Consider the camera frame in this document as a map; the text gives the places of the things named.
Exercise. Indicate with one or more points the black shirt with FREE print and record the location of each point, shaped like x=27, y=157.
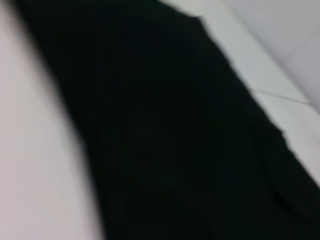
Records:
x=162, y=137

